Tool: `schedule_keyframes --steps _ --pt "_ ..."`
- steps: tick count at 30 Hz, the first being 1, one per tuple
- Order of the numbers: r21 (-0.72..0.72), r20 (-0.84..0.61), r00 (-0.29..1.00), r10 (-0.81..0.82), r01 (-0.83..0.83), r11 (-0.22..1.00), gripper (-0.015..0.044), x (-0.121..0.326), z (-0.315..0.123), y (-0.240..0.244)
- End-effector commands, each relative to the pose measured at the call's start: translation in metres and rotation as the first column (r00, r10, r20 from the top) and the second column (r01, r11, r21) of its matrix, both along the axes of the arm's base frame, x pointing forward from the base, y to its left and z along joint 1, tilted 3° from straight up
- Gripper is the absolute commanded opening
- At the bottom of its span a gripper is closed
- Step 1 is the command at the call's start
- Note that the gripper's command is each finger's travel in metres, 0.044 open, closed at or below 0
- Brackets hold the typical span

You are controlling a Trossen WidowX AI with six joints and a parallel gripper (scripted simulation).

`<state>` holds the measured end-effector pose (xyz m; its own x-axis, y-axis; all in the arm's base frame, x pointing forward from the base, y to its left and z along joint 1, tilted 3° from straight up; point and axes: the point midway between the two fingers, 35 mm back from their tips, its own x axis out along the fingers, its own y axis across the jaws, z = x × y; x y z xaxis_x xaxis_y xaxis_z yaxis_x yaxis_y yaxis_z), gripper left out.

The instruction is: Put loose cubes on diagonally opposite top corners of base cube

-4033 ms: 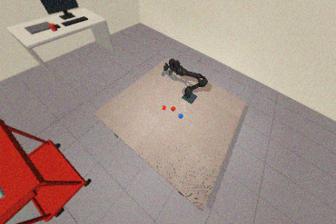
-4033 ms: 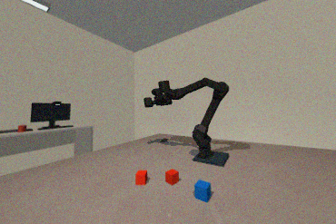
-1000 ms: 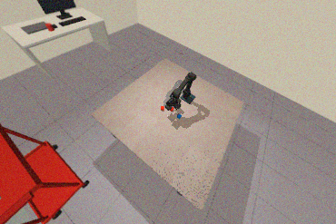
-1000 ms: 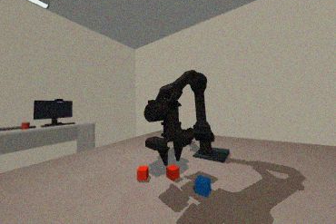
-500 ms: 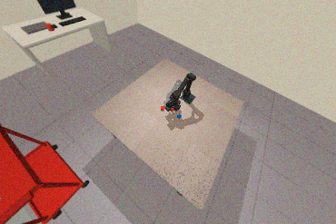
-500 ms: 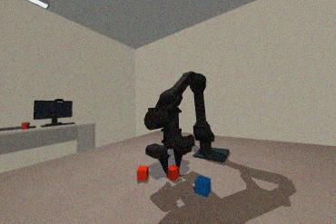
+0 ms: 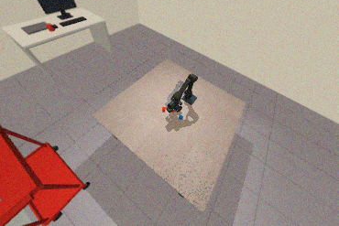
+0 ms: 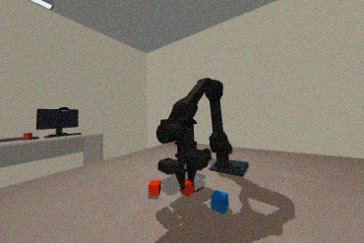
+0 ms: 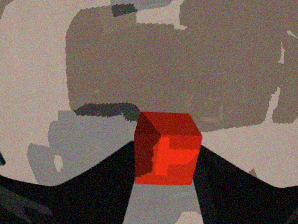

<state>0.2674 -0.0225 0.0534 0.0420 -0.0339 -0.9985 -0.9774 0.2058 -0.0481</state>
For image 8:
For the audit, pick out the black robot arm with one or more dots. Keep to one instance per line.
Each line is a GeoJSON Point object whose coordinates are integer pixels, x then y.
{"type": "Point", "coordinates": [180, 125]}

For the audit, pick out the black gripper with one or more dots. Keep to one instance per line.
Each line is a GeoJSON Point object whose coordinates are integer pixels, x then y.
{"type": "Point", "coordinates": [176, 166]}

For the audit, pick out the blue cube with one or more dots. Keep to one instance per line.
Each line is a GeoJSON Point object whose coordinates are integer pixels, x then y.
{"type": "Point", "coordinates": [220, 202]}

